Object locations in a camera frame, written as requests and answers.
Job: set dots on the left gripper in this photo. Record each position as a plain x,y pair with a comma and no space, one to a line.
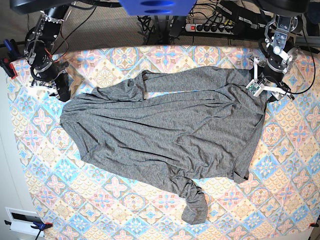
267,75

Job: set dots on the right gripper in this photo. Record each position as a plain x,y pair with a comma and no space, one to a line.
53,79

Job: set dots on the grey t-shirt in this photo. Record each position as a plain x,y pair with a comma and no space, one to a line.
168,130

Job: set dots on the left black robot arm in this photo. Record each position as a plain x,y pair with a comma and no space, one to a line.
278,48

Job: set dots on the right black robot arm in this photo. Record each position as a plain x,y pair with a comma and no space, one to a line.
40,39

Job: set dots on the red blue table clamp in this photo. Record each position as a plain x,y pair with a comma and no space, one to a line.
13,54

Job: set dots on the black power strip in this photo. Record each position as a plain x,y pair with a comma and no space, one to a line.
213,28

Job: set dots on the orange blue corner clamp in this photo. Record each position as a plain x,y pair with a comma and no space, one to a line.
40,227

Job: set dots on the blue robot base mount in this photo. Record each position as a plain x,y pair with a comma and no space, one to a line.
157,7

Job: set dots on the white wall outlet box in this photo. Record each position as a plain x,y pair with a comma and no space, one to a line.
15,214

